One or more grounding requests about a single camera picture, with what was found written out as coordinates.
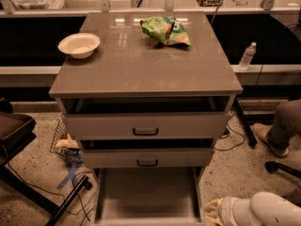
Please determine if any black floor cable left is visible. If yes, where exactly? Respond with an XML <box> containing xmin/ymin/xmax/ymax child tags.
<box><xmin>3</xmin><ymin>144</ymin><xmax>97</xmax><ymax>226</ymax></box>

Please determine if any wire basket on floor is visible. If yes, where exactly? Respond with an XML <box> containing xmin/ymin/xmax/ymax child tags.
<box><xmin>50</xmin><ymin>118</ymin><xmax>82</xmax><ymax>165</ymax></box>

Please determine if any grey drawer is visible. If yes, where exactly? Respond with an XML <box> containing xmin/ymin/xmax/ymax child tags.
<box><xmin>58</xmin><ymin>96</ymin><xmax>233</xmax><ymax>140</ymax></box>
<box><xmin>90</xmin><ymin>168</ymin><xmax>205</xmax><ymax>226</ymax></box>
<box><xmin>81</xmin><ymin>138</ymin><xmax>213</xmax><ymax>169</ymax></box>

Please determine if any person's far leg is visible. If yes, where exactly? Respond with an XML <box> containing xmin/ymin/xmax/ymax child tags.
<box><xmin>268</xmin><ymin>100</ymin><xmax>301</xmax><ymax>149</ymax></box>

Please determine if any grey drawer cabinet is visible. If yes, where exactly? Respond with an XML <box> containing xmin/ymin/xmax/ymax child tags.
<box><xmin>48</xmin><ymin>10</ymin><xmax>244</xmax><ymax>177</ymax></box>

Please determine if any black floor cable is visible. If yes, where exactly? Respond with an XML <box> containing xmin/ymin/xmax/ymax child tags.
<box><xmin>214</xmin><ymin>113</ymin><xmax>246</xmax><ymax>153</ymax></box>
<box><xmin>3</xmin><ymin>144</ymin><xmax>97</xmax><ymax>226</ymax></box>

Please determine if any green chip bag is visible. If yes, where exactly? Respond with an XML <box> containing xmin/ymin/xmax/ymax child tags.
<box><xmin>140</xmin><ymin>16</ymin><xmax>191</xmax><ymax>46</ymax></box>

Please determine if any black floor cable right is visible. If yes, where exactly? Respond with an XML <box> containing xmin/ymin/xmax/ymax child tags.
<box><xmin>214</xmin><ymin>113</ymin><xmax>246</xmax><ymax>153</ymax></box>

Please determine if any black chair left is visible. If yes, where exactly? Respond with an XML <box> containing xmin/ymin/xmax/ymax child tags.
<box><xmin>0</xmin><ymin>98</ymin><xmax>91</xmax><ymax>226</ymax></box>

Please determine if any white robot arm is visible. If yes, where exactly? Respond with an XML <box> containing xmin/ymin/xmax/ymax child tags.
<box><xmin>204</xmin><ymin>191</ymin><xmax>301</xmax><ymax>226</ymax></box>

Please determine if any white bowl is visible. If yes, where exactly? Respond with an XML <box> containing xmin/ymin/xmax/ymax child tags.
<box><xmin>58</xmin><ymin>33</ymin><xmax>101</xmax><ymax>59</ymax></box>

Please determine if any clear plastic water bottle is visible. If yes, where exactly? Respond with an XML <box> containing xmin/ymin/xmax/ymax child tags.
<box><xmin>239</xmin><ymin>42</ymin><xmax>257</xmax><ymax>71</ymax></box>

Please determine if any black stand foot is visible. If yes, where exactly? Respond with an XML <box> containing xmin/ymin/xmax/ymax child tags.
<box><xmin>264</xmin><ymin>161</ymin><xmax>301</xmax><ymax>179</ymax></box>

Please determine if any tan shoe far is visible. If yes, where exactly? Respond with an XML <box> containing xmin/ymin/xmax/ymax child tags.
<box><xmin>253</xmin><ymin>123</ymin><xmax>289</xmax><ymax>158</ymax></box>

